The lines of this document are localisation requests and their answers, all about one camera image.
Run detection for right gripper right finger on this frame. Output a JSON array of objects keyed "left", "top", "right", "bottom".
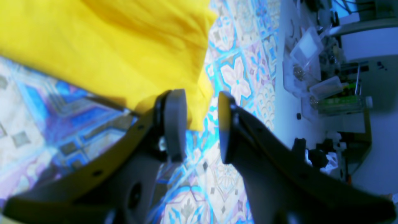
[{"left": 218, "top": 91, "right": 397, "bottom": 224}]

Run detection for patterned tile tablecloth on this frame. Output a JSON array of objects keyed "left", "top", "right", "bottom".
[{"left": 1, "top": 0, "right": 280, "bottom": 224}]

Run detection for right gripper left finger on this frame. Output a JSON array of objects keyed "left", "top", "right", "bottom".
[{"left": 2, "top": 89, "right": 187, "bottom": 224}]

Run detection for clear plastic boxes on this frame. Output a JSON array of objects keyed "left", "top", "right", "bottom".
[{"left": 283, "top": 27, "right": 343, "bottom": 100}]

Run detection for yellow T-shirt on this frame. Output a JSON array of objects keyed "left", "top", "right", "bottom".
[{"left": 0, "top": 0, "right": 217, "bottom": 131}]

